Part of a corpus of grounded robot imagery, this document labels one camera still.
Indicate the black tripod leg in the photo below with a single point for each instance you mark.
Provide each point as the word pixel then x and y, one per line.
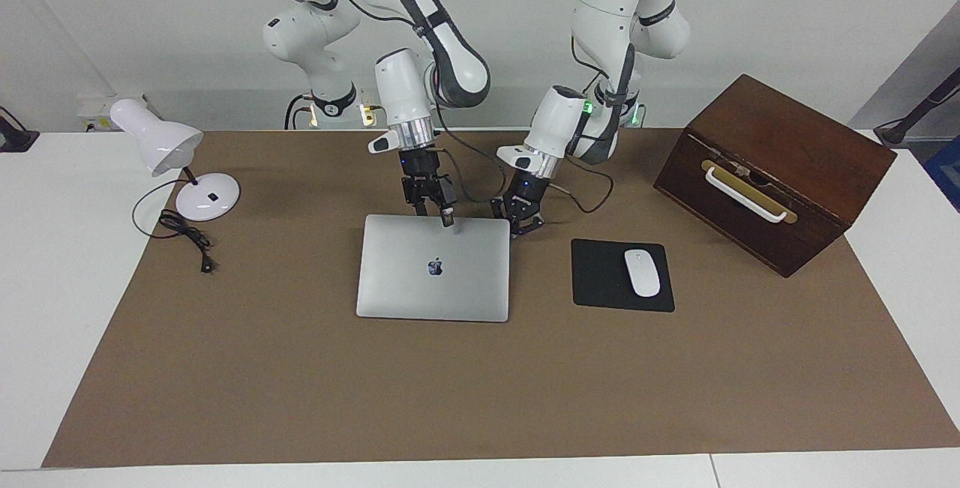
pixel 896 132

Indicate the blue crate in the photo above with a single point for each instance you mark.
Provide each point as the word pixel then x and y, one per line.
pixel 946 173

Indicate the black stand foot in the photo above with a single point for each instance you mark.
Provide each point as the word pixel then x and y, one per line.
pixel 15 139

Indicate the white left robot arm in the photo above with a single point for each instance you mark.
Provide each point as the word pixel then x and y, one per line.
pixel 555 124

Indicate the black mouse pad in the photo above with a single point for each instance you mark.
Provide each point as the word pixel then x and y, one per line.
pixel 600 278

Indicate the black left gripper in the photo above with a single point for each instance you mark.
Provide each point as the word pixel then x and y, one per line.
pixel 526 194

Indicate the white desk lamp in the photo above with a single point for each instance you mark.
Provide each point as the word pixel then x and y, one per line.
pixel 161 139

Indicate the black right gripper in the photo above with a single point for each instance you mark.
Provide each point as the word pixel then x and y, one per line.
pixel 424 181

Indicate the brown table mat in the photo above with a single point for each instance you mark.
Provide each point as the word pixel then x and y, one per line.
pixel 300 383

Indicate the white computer mouse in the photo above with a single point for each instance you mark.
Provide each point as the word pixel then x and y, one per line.
pixel 643 274

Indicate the silver laptop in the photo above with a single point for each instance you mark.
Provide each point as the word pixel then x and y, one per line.
pixel 420 293

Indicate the dark brown wooden box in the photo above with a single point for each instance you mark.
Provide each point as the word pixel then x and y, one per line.
pixel 780 136

